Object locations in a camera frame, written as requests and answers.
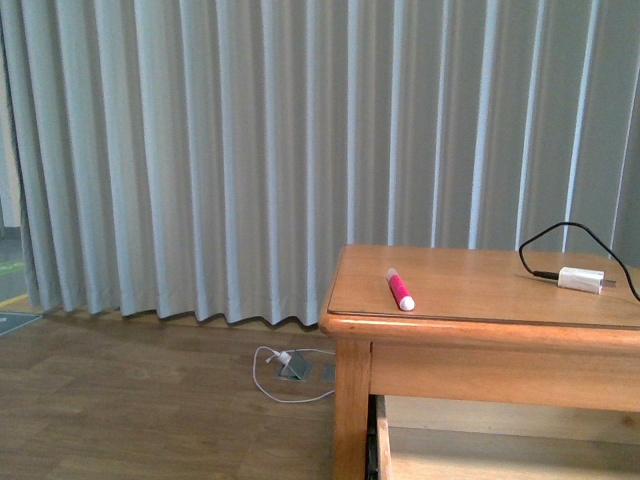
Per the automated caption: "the pink marker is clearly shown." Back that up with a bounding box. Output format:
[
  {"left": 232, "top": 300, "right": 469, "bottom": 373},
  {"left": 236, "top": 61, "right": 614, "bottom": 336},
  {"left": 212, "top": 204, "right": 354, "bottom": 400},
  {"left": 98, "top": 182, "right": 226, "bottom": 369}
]
[{"left": 386, "top": 268, "right": 416, "bottom": 312}]

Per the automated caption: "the wooden drawer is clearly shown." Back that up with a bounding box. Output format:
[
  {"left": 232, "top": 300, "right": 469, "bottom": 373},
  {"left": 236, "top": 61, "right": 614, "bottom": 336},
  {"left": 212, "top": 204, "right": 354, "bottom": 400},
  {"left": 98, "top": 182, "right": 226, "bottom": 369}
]
[{"left": 372, "top": 396, "right": 639, "bottom": 479}]

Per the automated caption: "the open metal floor socket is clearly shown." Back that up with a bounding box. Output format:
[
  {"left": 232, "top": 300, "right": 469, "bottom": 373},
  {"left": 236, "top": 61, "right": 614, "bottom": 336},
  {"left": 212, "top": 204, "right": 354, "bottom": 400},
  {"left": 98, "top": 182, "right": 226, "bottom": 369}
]
[{"left": 274, "top": 351, "right": 312, "bottom": 381}]

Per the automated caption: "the closed metal floor plate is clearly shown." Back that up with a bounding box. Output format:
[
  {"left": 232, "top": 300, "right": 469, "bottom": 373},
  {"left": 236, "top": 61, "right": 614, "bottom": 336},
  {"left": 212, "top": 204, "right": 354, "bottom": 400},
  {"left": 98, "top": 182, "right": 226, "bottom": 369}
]
[{"left": 320, "top": 364, "right": 335, "bottom": 384}]

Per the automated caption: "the light blue-grey curtain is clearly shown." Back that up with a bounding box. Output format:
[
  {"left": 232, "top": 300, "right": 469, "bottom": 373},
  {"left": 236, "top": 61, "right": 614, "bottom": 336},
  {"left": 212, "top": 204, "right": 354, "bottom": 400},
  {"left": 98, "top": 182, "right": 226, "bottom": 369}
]
[{"left": 1, "top": 1, "right": 639, "bottom": 324}]

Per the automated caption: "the wooden nightstand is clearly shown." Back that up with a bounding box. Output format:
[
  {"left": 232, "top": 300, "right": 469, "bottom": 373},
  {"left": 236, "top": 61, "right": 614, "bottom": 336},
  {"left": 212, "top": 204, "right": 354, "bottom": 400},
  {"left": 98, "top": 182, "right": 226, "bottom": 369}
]
[{"left": 319, "top": 245, "right": 639, "bottom": 479}]

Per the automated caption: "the white charger adapter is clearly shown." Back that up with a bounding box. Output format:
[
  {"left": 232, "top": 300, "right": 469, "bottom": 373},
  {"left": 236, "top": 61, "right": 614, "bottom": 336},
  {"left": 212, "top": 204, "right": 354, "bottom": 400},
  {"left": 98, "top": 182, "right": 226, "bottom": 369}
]
[{"left": 557, "top": 267, "right": 616, "bottom": 294}]

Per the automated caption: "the dark floor sign mat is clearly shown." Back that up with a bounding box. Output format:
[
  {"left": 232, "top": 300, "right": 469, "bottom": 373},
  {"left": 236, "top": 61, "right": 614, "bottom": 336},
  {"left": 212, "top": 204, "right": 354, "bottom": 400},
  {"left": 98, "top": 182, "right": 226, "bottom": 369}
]
[{"left": 0, "top": 311, "right": 42, "bottom": 336}]

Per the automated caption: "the white floor cable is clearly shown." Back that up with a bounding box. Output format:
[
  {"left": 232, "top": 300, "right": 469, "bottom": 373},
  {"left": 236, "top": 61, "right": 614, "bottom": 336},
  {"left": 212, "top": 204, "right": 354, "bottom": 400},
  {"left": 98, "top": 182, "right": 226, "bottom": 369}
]
[{"left": 252, "top": 345, "right": 336, "bottom": 404}]

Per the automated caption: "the black charger cable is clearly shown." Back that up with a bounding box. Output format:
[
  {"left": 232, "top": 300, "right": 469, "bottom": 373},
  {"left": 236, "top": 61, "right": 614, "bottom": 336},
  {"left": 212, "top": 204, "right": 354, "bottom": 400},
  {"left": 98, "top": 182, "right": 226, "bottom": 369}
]
[{"left": 518, "top": 222, "right": 640, "bottom": 302}]

